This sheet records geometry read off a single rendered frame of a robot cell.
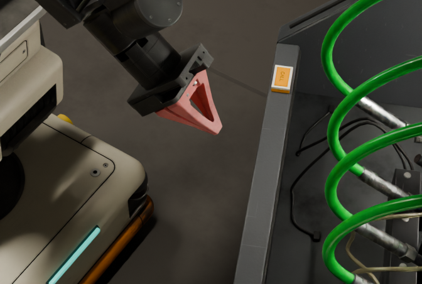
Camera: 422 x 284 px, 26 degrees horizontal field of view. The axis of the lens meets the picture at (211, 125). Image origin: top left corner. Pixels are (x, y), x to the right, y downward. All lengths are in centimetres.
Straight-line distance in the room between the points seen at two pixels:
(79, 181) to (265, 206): 95
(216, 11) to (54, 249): 118
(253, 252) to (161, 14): 47
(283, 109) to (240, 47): 143
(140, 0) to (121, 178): 131
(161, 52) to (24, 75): 75
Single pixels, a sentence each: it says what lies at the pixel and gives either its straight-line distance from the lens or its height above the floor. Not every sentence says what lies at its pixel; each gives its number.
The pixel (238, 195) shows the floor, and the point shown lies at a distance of 253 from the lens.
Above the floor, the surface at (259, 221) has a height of 95.
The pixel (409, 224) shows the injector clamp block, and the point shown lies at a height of 98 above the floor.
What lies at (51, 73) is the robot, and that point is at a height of 79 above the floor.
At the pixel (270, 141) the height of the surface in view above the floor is 95.
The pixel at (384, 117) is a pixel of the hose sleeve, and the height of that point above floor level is 115.
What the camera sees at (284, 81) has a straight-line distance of 150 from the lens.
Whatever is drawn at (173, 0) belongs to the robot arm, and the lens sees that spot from 98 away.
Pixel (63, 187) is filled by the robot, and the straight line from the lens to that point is 223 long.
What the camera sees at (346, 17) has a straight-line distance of 110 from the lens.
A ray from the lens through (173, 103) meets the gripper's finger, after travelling 104.
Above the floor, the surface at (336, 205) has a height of 117.
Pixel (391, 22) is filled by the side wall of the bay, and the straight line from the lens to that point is 153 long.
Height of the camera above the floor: 207
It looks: 50 degrees down
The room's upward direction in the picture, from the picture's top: straight up
